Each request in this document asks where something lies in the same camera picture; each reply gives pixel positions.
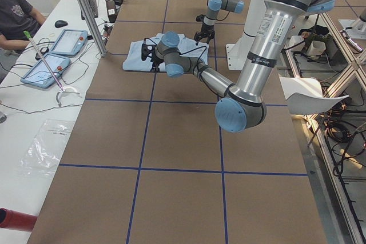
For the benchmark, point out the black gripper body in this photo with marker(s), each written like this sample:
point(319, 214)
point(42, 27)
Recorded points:
point(156, 62)
point(206, 30)

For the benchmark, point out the light blue button-up shirt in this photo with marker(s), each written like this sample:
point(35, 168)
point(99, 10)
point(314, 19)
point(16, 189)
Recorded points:
point(182, 51)

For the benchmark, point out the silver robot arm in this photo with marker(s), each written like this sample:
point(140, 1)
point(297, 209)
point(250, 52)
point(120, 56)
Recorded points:
point(209, 18)
point(241, 104)

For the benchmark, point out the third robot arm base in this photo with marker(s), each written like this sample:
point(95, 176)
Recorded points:
point(354, 28)

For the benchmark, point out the far teach pendant tablet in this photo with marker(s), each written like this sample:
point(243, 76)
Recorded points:
point(69, 43)

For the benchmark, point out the teach pendant tablet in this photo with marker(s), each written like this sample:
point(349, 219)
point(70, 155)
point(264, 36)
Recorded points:
point(40, 76)
point(69, 43)

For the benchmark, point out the black keyboard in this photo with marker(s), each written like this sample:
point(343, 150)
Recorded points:
point(94, 7)

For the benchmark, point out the pink reacher grabber stick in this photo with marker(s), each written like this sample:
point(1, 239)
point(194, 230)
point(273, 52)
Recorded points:
point(63, 90)

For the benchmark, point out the black computer mouse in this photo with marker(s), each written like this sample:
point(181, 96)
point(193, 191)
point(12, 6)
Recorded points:
point(60, 23)

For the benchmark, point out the white paper sheet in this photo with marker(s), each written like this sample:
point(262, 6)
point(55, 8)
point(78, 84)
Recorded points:
point(304, 96)

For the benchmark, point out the near teach pendant tablet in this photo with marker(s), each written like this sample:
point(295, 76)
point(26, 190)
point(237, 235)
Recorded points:
point(40, 76)

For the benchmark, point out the clear plastic bag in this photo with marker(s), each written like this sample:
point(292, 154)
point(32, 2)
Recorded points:
point(44, 154)

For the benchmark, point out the seated person grey shirt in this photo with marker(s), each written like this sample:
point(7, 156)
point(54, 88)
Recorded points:
point(18, 16)

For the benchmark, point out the red cylinder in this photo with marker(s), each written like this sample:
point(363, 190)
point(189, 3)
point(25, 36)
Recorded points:
point(14, 220)

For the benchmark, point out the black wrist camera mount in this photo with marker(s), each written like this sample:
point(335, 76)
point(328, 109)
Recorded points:
point(200, 18)
point(147, 51)

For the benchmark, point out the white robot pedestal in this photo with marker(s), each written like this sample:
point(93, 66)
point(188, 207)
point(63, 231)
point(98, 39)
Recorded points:
point(237, 53)

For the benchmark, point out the aluminium frame post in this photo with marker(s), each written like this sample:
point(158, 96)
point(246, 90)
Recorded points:
point(94, 30)

